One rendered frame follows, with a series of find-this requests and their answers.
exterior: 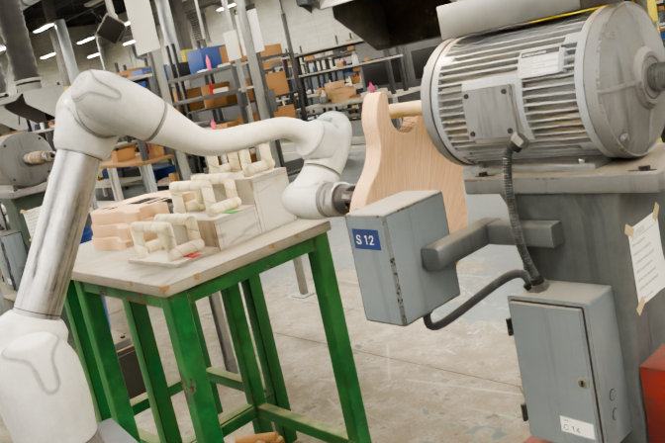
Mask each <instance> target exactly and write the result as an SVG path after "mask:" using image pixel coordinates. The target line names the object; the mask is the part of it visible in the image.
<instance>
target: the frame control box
mask: <svg viewBox="0 0 665 443"><path fill-rule="evenodd" d="M345 221H346V226H347V231H348V236H349V240H350V245H351V250H352V255H353V260H354V264H355V269H356V274H357V279H358V284H359V288H360V293H361V298H362V302H363V307H364V311H365V316H366V319H367V320H368V321H374V322H380V323H386V324H392V325H398V326H403V327H406V326H408V325H410V324H412V323H413V322H415V321H417V320H418V319H420V318H423V321H424V325H425V326H426V328H427V329H429V330H432V331H434V330H440V329H442V328H444V327H446V326H448V325H450V324H451V323H453V322H454V321H456V320H457V319H458V318H460V317H461V316H462V315H464V314H465V313H466V312H468V311H469V310H471V309H472V308H473V307H474V306H476V305H477V304H478V303H480V302H481V301H482V300H484V299H485V298H486V297H487V296H489V295H490V294H492V293H493V292H494V291H496V290H497V289H498V288H500V287H501V286H503V285H504V284H506V283H508V282H510V281H511V280H513V279H516V278H521V279H523V281H524V284H523V287H524V288H525V289H526V291H527V292H528V293H534V291H533V288H532V287H531V283H530V281H529V279H530V277H529V275H528V272H527V271H525V270H524V269H514V270H510V271H508V272H506V273H504V274H502V275H501V276H499V277H498V278H496V279H495V280H493V281H492V282H491V283H489V284H488V285H487V286H485V287H484V288H483V289H481V290H480V291H479V292H477V293H476V294H475V295H474V296H472V297H471V298H470V299H468V300H467V301H466V302H465V303H463V304H462V305H461V306H459V307H458V308H457V309H455V310H454V311H452V312H451V313H450V314H448V315H447V316H445V317H444V318H442V319H440V320H438V321H436V322H432V320H431V313H433V311H434V310H436V309H438V308H439V307H441V306H443V305H444V304H446V303H448V302H449V301H451V300H453V299H454V298H456V297H458V296H460V293H461V292H460V287H459V281H458V276H457V270H456V265H455V263H453V264H451V265H449V266H448V267H446V268H444V269H442V270H440V271H437V270H427V269H425V267H424V263H423V258H422V254H421V249H422V248H423V247H425V246H427V245H429V244H431V243H433V242H436V241H438V240H440V239H442V238H444V237H446V236H448V235H450V232H449V227H448V221H447V216H446V210H445V205H444V200H443V195H442V192H441V191H438V190H437V191H402V192H400V193H398V194H395V195H393V196H390V197H388V198H385V199H383V200H380V201H378V202H375V203H373V204H370V205H368V206H365V207H363V208H360V209H358V210H355V211H353V212H350V213H348V214H346V215H345Z"/></svg>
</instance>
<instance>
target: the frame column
mask: <svg viewBox="0 0 665 443"><path fill-rule="evenodd" d="M515 202H516V207H517V213H518V218H519V220H524V221H561V222H562V227H563V233H564V242H563V243H561V244H559V245H558V246H556V247H554V248H552V247H532V246H527V247H526V248H527V251H528V253H529V255H530V258H531V260H532V262H533V264H534V267H535V268H536V269H537V271H538V273H541V274H542V276H543V278H544V279H546V280H553V281H565V282H576V283H587V284H599V285H610V286H612V288H613V295H614V302H615V308H616V315H617V328H618V335H619V342H620V349H621V355H622V362H623V368H624V375H625V382H626V389H627V396H628V403H629V409H630V416H631V423H632V430H631V431H630V432H629V433H628V434H627V435H626V436H625V437H624V438H623V440H622V441H621V442H620V443H650V440H649V433H648V425H647V418H646V411H645V404H644V397H643V390H642V384H641V377H640V370H639V367H640V365H641V364H642V363H643V362H644V361H646V360H647V359H648V358H649V357H650V356H651V355H652V354H653V353H654V352H655V351H656V350H657V349H658V348H659V347H660V346H661V345H662V344H663V343H664V342H665V189H663V190H662V191H660V192H649V193H569V194H515Z"/></svg>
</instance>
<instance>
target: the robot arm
mask: <svg viewBox="0 0 665 443"><path fill-rule="evenodd" d="M121 135H129V136H132V137H135V138H138V139H141V140H144V141H146V142H150V143H154V144H158V145H162V146H166V147H169V148H173V149H176V150H180V151H183V152H186V153H190V154H194V155H200V156H220V155H225V154H230V153H233V152H237V151H240V150H243V149H247V148H250V147H253V146H257V145H260V144H263V143H267V142H270V141H272V140H276V139H280V138H286V139H290V140H292V141H293V142H295V143H296V147H297V151H298V153H299V154H300V155H301V156H302V158H303V159H304V160H305V162H304V166H303V169H302V171H301V173H300V174H299V176H298V177H297V179H296V180H295V181H294V182H292V183H291V184H290V185H288V186H287V187H286V189H285V190H284V191H283V194H282V204H283V207H284V209H285V210H286V211H287V212H288V213H290V214H293V215H295V216H296V217H299V218H302V219H307V220H322V219H325V218H338V217H345V215H346V214H348V213H349V211H350V204H351V200H352V196H353V193H354V190H355V187H356V185H354V184H352V185H349V184H347V183H345V182H339V178H340V175H341V172H342V170H343V168H344V166H345V163H346V160H347V157H348V154H349V150H350V145H351V138H352V128H351V123H350V121H349V120H348V118H347V117H346V116H345V115H344V114H342V113H340V112H337V111H329V112H325V113H323V114H322V115H320V116H319V117H318V119H317V120H312V121H310V122H304V121H301V120H298V119H294V118H274V119H268V120H264V121H259V122H255V123H250V124H246V125H241V126H237V127H232V128H228V129H223V130H206V129H203V128H201V127H199V126H197V125H195V124H194V123H192V122H191V121H190V120H188V119H187V118H186V117H184V116H183V115H182V114H180V113H179V112H178V111H177V110H175V109H174V108H173V107H172V106H170V105H169V104H168V103H166V102H165V101H163V100H162V99H160V98H159V97H157V96H156V95H154V94H153V93H151V92H150V91H148V90H147V89H145V88H143V87H141V86H140V85H138V84H136V83H134V82H132V81H130V80H128V79H126V78H124V77H122V76H119V75H117V74H115V73H112V72H108V71H103V70H86V71H84V72H82V73H80V74H79V75H78V76H77V77H76V79H75V80H74V82H73V84H72V86H71V87H69V88H68V89H67V90H65V91H64V92H63V94H62V95H61V96H60V98H59V99H58V101H57V104H56V108H55V125H54V136H53V142H54V146H55V148H56V149H57V153H56V157H55V161H54V164H53V168H52V171H51V174H50V178H49V181H48V185H47V191H46V195H45V198H44V202H43V205H42V209H41V213H40V216H39V220H38V223H37V227H36V230H35V234H34V238H33V241H32V245H31V248H30V252H29V256H28V259H27V263H26V266H25V270H24V274H23V277H22V281H21V284H20V288H19V292H18V295H17V299H16V301H15V305H14V309H13V310H9V311H7V312H6V313H4V314H3V315H2V316H0V414H1V416H2V418H3V421H4V423H5V425H6V427H7V429H8V430H9V433H10V435H11V438H12V441H13V443H107V442H106V441H105V440H104V439H103V438H102V437H101V434H100V431H99V429H98V426H97V422H96V418H95V412H94V407H93V402H92V398H91V395H90V391H89V387H88V384H87V381H86V378H85V375H84V372H83V369H82V366H81V364H80V361H79V359H78V356H77V354H76V353H75V351H74V350H73V349H72V347H71V346H70V345H69V344H68V343H67V338H68V329H67V327H66V325H65V323H64V321H63V320H62V319H60V316H61V312H62V308H63V304H64V301H65V297H66V293H67V290H68V286H69V282H70V278H71V275H72V271H73V267H74V263H75V260H76V256H77V252H78V249H79V245H80V241H81V237H82V234H83V230H84V227H85V223H86V220H87V216H88V212H89V209H90V205H91V201H92V197H93V194H94V190H95V186H96V182H97V179H98V175H99V171H100V168H101V164H102V161H105V160H107V159H108V158H109V157H110V155H111V153H112V151H113V149H114V147H115V145H116V143H117V141H118V139H119V137H120V136H121Z"/></svg>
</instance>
